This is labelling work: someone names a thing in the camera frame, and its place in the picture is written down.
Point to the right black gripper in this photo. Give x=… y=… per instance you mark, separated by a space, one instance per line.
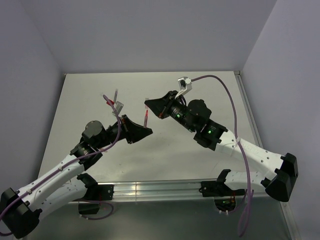
x=161 y=106

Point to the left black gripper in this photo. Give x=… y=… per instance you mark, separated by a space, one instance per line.
x=133 y=132

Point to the red pen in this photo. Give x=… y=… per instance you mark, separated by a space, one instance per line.
x=146 y=116

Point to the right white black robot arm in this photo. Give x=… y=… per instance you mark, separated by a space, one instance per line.
x=275 y=174

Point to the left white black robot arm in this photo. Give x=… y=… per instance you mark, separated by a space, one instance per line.
x=21 y=210

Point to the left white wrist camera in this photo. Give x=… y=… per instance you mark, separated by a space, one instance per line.
x=118 y=106

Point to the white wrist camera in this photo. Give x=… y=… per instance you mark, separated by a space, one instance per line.
x=185 y=85
x=118 y=106

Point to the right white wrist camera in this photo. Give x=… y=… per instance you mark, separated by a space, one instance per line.
x=185 y=85

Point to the aluminium front rail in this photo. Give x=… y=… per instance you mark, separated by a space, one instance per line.
x=137 y=191

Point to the aluminium rail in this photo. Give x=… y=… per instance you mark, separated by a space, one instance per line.
x=249 y=113
x=137 y=191

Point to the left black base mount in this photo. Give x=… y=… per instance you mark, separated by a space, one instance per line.
x=92 y=201

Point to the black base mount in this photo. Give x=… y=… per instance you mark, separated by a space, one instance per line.
x=227 y=196
x=92 y=201

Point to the aluminium right side rail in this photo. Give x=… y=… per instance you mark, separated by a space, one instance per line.
x=249 y=113

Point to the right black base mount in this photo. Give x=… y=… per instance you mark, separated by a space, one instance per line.
x=227 y=196

